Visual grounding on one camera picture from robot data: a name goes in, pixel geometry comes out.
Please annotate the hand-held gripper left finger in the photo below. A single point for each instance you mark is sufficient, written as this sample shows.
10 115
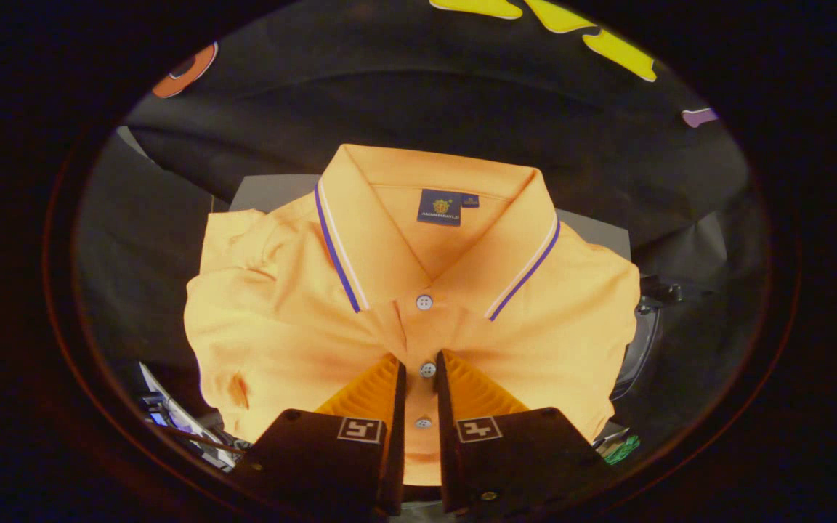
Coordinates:
394 436

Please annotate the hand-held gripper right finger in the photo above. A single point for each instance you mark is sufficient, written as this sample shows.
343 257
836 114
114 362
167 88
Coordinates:
446 436

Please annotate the yellow polo shirt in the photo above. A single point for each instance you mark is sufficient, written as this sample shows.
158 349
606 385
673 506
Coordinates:
302 319

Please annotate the green crumpled item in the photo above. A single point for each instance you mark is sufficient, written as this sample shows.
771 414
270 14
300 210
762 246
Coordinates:
622 449

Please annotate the white side desk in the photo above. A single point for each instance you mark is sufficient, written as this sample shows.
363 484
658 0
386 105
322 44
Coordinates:
186 428

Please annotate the black backdrop cloth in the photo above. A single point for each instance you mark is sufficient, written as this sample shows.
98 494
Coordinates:
462 94

